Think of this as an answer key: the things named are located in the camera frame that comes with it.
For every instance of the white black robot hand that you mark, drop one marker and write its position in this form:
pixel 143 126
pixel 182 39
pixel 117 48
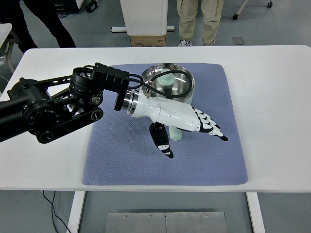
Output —
pixel 166 112

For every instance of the mint green pot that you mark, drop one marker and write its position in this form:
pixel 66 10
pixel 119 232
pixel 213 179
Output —
pixel 157 130

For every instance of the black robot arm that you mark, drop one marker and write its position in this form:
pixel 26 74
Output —
pixel 50 109

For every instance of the glass lid green knob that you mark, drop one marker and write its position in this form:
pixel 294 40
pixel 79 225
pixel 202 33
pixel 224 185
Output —
pixel 171 79

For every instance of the blue textured mat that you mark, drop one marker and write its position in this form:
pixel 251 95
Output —
pixel 122 152

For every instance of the cardboard box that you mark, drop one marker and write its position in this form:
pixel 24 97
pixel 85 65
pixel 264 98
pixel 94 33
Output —
pixel 148 41

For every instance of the grey floor plate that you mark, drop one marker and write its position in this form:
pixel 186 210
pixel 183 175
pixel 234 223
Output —
pixel 238 40

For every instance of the person in beige trousers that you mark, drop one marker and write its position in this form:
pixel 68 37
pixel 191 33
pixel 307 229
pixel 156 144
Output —
pixel 211 13

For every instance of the black device on floor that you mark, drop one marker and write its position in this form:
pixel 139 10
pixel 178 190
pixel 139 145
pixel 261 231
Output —
pixel 91 6

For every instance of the person in black trousers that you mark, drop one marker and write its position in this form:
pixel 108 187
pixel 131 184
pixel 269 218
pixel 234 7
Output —
pixel 34 16

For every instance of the white pedestal stand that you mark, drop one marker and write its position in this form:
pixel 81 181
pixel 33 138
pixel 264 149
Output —
pixel 144 18

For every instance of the metal base plate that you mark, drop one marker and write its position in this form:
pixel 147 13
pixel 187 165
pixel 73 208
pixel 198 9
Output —
pixel 169 222

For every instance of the white table frame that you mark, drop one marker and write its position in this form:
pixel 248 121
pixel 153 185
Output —
pixel 252 200

